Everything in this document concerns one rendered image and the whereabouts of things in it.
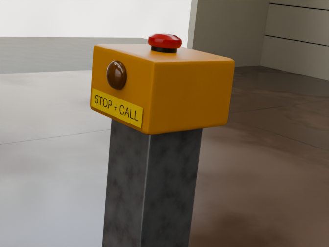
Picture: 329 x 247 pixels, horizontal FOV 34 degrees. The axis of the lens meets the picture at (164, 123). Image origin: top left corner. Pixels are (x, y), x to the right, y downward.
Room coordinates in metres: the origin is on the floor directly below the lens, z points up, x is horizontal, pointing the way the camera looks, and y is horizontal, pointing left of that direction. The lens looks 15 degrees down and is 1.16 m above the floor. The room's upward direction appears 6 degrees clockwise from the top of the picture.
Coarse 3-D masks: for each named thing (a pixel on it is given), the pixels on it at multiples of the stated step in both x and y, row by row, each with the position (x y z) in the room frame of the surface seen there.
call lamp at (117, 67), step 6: (114, 60) 0.58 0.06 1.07; (108, 66) 0.58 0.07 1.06; (114, 66) 0.57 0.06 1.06; (120, 66) 0.57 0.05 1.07; (108, 72) 0.57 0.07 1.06; (114, 72) 0.57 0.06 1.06; (120, 72) 0.56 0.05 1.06; (108, 78) 0.57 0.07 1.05; (114, 78) 0.56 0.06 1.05; (120, 78) 0.56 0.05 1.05; (114, 84) 0.57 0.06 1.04; (120, 84) 0.56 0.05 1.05
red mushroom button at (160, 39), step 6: (150, 36) 0.61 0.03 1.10; (156, 36) 0.60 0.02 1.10; (162, 36) 0.60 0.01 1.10; (168, 36) 0.60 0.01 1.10; (174, 36) 0.61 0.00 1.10; (150, 42) 0.60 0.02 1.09; (156, 42) 0.60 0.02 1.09; (162, 42) 0.60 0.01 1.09; (168, 42) 0.60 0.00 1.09; (174, 42) 0.60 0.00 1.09; (180, 42) 0.61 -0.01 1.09
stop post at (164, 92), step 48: (96, 48) 0.62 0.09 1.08; (144, 48) 0.62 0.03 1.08; (96, 96) 0.61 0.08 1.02; (144, 96) 0.54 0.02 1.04; (192, 96) 0.57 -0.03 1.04; (144, 144) 0.57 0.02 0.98; (192, 144) 0.60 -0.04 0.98; (144, 192) 0.56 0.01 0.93; (192, 192) 0.61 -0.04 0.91; (144, 240) 0.56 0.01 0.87
